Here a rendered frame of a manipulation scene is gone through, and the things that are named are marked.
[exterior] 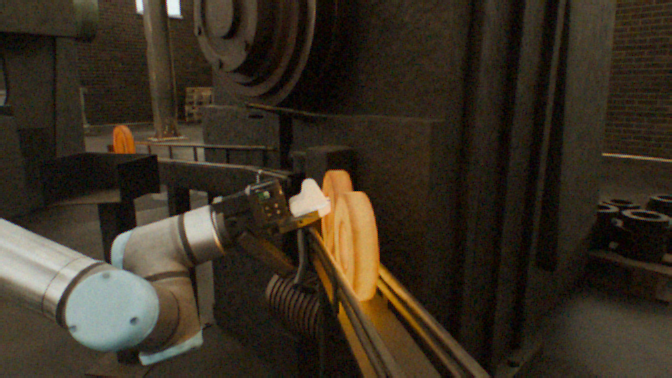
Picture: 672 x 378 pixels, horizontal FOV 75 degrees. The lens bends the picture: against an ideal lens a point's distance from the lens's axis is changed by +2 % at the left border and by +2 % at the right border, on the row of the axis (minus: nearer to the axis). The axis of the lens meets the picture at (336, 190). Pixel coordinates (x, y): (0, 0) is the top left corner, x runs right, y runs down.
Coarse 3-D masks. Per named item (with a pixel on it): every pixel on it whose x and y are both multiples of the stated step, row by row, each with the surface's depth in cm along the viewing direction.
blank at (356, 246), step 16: (352, 192) 61; (336, 208) 66; (352, 208) 57; (368, 208) 57; (336, 224) 66; (352, 224) 55; (368, 224) 56; (336, 240) 67; (352, 240) 55; (368, 240) 55; (336, 256) 68; (352, 256) 55; (368, 256) 55; (352, 272) 56; (368, 272) 55; (352, 288) 56; (368, 288) 56
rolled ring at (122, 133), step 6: (120, 126) 194; (114, 132) 199; (120, 132) 193; (126, 132) 191; (114, 138) 200; (120, 138) 200; (126, 138) 190; (132, 138) 191; (114, 144) 202; (120, 144) 202; (126, 144) 190; (132, 144) 191; (120, 150) 202; (126, 150) 191; (132, 150) 191
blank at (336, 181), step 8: (328, 176) 75; (336, 176) 73; (344, 176) 73; (328, 184) 75; (336, 184) 71; (344, 184) 71; (328, 192) 75; (336, 192) 70; (336, 200) 70; (328, 216) 80; (328, 224) 79; (328, 232) 77; (328, 240) 76; (328, 248) 76
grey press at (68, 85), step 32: (0, 0) 274; (32, 0) 288; (64, 0) 303; (0, 32) 278; (32, 32) 290; (64, 32) 305; (0, 64) 304; (32, 64) 316; (64, 64) 331; (0, 96) 313; (32, 96) 318; (64, 96) 333; (32, 128) 321; (64, 128) 336; (32, 160) 323; (32, 192) 327
